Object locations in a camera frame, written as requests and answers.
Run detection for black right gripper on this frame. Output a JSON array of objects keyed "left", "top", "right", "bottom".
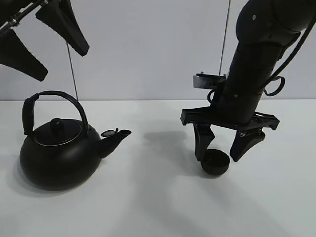
[{"left": 180, "top": 88, "right": 280, "bottom": 162}]

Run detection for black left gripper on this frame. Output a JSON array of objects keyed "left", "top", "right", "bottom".
[{"left": 0, "top": 0, "right": 89, "bottom": 81}]

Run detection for small black teacup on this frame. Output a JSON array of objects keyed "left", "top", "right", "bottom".
[{"left": 200, "top": 149, "right": 230, "bottom": 176}]

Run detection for black round teapot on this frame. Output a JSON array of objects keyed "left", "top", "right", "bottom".
[{"left": 19, "top": 90, "right": 132, "bottom": 191}]

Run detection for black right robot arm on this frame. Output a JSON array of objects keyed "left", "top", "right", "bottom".
[{"left": 181, "top": 0, "right": 316, "bottom": 161}]

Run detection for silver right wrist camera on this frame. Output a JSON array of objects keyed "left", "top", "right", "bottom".
[{"left": 193, "top": 72, "right": 226, "bottom": 90}]

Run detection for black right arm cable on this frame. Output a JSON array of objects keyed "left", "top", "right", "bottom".
[{"left": 263, "top": 21, "right": 312, "bottom": 97}]

